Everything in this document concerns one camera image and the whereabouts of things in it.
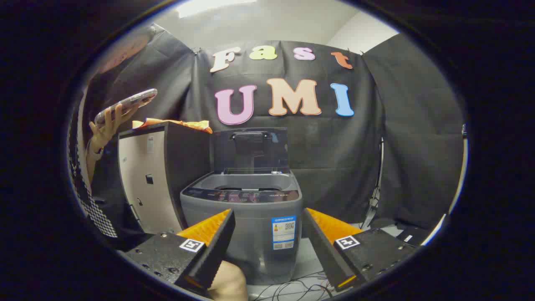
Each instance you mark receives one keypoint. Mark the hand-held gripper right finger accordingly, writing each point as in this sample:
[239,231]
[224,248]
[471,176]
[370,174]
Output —
[322,251]

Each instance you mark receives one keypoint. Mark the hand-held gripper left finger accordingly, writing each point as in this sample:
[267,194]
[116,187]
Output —
[217,246]

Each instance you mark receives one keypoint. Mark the grey washing machine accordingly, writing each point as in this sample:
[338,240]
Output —
[250,242]

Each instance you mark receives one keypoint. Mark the dark washing machine lid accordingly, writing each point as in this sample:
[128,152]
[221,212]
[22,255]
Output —
[250,154]

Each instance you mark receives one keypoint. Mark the orange cloth garment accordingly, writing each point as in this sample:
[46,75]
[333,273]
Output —
[188,124]

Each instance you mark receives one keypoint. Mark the person's knee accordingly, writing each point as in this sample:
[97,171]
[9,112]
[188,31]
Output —
[230,284]

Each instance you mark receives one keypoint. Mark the white and black cabinet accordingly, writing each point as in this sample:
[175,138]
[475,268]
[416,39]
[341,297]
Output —
[146,188]

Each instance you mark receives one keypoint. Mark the flat black box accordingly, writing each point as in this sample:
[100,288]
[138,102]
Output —
[413,234]

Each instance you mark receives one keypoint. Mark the black backdrop cloth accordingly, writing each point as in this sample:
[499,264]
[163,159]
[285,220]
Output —
[334,150]

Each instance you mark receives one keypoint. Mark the light stand tripod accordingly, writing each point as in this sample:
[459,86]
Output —
[381,167]

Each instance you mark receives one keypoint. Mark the smartphone in clear case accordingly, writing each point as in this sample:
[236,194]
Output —
[129,102]

